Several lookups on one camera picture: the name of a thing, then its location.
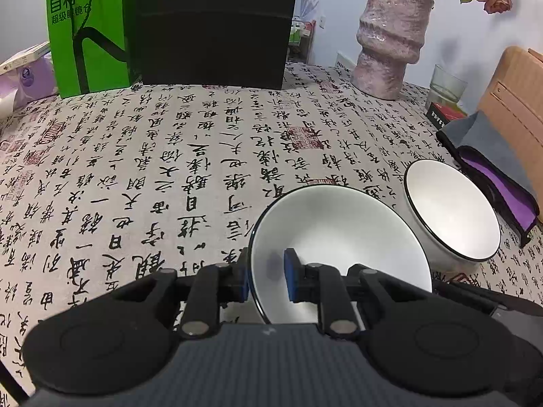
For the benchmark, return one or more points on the green paper bag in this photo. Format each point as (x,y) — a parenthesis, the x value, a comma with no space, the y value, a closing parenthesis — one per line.
(106,8)

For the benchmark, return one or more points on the black paper bag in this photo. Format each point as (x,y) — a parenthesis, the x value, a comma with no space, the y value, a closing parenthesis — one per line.
(212,29)

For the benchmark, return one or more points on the purple tissue pack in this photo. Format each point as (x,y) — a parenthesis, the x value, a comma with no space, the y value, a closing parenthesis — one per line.
(34,80)

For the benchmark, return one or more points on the pink ceramic vase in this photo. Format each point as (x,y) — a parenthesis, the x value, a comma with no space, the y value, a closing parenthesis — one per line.
(390,38)

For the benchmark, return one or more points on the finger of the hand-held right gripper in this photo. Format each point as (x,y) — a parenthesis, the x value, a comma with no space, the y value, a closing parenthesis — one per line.
(475,294)

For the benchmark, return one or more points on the red black box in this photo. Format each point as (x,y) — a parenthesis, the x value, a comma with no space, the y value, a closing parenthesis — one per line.
(445,114)

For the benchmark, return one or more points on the glass cup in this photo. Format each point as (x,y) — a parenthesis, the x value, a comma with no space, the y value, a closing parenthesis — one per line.
(445,84)

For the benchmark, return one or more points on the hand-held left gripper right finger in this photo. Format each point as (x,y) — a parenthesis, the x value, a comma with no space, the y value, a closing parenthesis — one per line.
(290,275)

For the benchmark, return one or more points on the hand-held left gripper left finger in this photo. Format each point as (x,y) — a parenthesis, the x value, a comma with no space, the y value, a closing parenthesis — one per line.
(244,275)

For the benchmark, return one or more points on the flat white box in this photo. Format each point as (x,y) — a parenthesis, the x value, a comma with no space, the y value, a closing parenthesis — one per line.
(25,55)

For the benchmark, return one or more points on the calligraphy print tablecloth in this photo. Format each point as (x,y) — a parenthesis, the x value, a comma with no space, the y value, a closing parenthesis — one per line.
(169,178)

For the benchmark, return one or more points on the grey purple pouch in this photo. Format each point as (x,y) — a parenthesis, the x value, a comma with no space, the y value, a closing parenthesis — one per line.
(500,182)

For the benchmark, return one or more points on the white appliance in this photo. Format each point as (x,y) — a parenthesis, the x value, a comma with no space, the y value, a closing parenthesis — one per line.
(344,59)

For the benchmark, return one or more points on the white bowl black rim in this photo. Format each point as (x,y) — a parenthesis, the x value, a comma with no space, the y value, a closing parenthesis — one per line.
(339,237)
(449,207)

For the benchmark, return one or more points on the white wall socket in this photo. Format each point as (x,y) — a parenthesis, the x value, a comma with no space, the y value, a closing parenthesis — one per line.
(321,21)

